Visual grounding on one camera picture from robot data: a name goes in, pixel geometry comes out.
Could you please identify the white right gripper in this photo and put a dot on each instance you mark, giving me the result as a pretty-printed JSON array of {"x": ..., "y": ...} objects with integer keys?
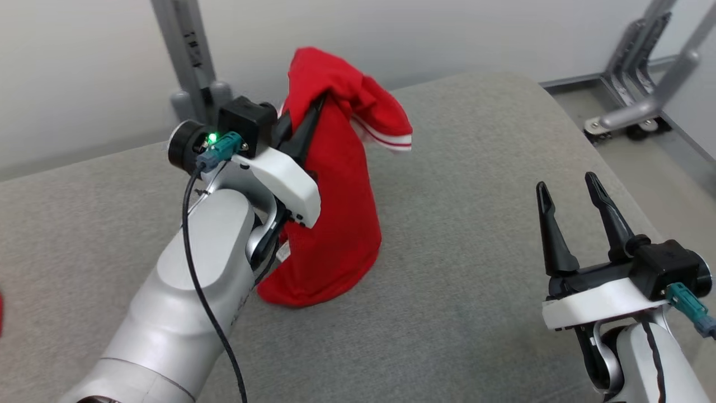
[{"x": 593, "y": 305}]

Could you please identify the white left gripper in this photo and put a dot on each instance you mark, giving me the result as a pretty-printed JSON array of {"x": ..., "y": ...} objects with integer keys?
[{"x": 291, "y": 184}]

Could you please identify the red basketball jersey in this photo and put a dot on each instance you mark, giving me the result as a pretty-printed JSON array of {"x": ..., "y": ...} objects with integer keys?
[{"x": 341, "y": 224}]

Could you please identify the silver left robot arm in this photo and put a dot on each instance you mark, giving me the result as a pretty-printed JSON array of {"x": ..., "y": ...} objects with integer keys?
[{"x": 184, "y": 291}]

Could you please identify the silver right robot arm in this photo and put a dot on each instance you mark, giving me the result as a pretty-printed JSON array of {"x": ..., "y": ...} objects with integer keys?
[{"x": 637, "y": 364}]

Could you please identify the grey fabric upholstered surface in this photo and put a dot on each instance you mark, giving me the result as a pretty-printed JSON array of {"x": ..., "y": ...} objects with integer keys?
[{"x": 475, "y": 252}]

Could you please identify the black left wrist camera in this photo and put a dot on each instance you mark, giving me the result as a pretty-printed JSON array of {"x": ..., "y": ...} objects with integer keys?
[{"x": 246, "y": 123}]

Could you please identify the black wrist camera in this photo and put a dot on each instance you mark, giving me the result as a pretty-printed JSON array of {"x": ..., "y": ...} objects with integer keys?
[
  {"x": 246, "y": 123},
  {"x": 665, "y": 266}
]

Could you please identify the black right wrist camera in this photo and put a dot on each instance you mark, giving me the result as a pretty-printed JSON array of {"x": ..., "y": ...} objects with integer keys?
[{"x": 665, "y": 266}]

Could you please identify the grey baseboard rail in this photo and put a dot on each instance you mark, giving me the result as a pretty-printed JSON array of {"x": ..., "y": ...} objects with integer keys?
[{"x": 688, "y": 157}]

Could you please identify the grey metal frame post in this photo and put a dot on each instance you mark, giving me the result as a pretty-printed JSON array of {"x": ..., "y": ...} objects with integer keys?
[{"x": 190, "y": 50}]

